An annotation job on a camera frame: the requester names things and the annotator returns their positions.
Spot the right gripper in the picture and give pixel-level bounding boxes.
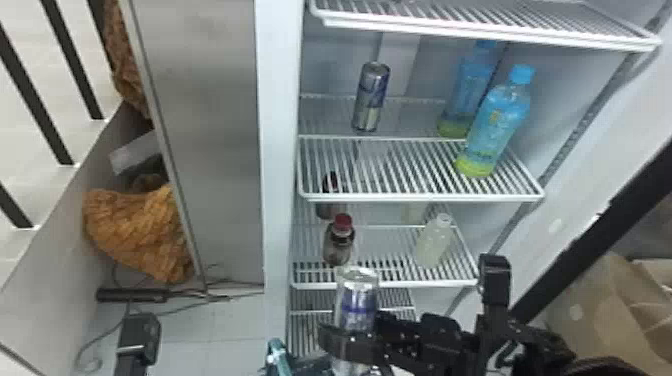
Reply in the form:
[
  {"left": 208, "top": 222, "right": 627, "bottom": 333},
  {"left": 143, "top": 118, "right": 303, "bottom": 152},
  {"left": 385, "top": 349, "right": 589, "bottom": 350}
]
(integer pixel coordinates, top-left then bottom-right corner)
[{"left": 316, "top": 309, "right": 483, "bottom": 376}]

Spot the silver blue can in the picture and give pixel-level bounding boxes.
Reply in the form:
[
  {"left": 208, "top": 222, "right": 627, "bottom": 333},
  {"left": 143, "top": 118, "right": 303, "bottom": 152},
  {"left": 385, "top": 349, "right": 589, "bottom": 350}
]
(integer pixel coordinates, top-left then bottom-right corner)
[
  {"left": 332, "top": 265, "right": 381, "bottom": 376},
  {"left": 350, "top": 60, "right": 392, "bottom": 134}
]

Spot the brown bottle red cap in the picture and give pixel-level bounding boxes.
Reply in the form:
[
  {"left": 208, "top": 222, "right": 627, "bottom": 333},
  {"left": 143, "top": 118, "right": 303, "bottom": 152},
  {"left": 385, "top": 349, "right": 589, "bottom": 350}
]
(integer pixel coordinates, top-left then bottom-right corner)
[
  {"left": 314, "top": 170, "right": 349, "bottom": 222},
  {"left": 321, "top": 212, "right": 358, "bottom": 268}
]

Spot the white bottle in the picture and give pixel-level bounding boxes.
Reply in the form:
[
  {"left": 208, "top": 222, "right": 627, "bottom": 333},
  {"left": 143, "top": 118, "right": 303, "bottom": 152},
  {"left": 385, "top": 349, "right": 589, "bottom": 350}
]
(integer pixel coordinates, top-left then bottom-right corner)
[{"left": 414, "top": 211, "right": 456, "bottom": 269}]

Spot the blue bottle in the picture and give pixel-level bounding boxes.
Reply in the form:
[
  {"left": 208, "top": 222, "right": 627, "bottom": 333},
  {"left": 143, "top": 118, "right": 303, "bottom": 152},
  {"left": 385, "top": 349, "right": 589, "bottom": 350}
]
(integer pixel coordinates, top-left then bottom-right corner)
[
  {"left": 436, "top": 39, "right": 506, "bottom": 140},
  {"left": 453, "top": 63, "right": 536, "bottom": 179}
]

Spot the cardboard box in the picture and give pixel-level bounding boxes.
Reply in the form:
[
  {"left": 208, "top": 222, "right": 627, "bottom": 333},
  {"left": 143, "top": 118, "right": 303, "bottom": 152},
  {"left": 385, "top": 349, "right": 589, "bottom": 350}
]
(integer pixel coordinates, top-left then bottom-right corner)
[{"left": 540, "top": 250, "right": 672, "bottom": 376}]

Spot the orange cloth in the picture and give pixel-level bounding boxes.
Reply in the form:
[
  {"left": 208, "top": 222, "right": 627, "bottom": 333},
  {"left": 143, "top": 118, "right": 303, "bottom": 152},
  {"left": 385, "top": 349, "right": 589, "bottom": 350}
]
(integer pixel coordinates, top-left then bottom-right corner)
[
  {"left": 101, "top": 0, "right": 155, "bottom": 121},
  {"left": 81, "top": 183, "right": 197, "bottom": 286}
]

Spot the white fridge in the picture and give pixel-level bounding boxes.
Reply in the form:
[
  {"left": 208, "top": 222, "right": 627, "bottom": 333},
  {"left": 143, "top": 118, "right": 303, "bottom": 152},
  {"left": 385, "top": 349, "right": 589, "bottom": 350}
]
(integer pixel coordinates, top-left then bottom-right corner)
[{"left": 119, "top": 0, "right": 664, "bottom": 359}]

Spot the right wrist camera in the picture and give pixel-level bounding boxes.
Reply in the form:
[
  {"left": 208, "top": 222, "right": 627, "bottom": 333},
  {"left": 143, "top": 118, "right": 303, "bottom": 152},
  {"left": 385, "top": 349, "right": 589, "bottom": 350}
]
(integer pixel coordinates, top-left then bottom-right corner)
[{"left": 475, "top": 253, "right": 514, "bottom": 348}]

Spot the grey cable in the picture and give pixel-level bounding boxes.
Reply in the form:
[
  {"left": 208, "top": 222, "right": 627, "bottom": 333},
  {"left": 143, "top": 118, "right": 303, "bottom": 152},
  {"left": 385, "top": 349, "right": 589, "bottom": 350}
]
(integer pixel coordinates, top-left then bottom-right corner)
[{"left": 72, "top": 293, "right": 232, "bottom": 375}]

